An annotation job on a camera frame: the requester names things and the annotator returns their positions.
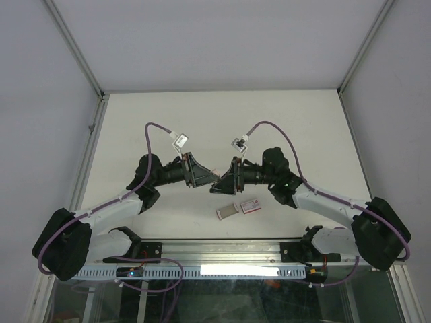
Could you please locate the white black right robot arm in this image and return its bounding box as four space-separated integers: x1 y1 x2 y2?
210 147 411 271

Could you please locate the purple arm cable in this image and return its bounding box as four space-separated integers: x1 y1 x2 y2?
245 121 411 260
36 122 176 276

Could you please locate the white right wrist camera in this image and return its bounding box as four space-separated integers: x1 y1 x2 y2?
231 135 249 161

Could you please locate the aluminium frame post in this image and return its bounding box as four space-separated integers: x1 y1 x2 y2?
41 0 104 98
337 0 397 98

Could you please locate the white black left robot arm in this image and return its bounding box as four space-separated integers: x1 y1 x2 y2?
32 153 219 281

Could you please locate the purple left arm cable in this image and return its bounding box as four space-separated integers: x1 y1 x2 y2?
36 122 176 276

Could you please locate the left aluminium frame post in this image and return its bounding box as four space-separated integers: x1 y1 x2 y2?
41 0 104 98

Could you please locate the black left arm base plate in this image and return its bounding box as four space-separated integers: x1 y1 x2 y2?
102 240 162 263

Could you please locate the aluminium mounting rail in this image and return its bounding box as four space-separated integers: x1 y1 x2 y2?
84 238 374 270

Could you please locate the white slotted cable duct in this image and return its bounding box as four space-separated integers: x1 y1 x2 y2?
73 264 306 281

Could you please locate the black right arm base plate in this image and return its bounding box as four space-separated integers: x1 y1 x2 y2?
279 241 341 264

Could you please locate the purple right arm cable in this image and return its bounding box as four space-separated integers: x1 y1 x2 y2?
245 121 411 260

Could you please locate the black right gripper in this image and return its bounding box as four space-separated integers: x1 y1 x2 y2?
209 157 276 195

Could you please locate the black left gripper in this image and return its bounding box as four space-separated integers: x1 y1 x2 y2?
152 152 220 188

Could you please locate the red white staple box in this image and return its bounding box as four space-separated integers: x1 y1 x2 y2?
240 199 261 214

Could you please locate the right aluminium frame post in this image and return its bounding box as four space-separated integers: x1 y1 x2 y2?
337 0 397 98

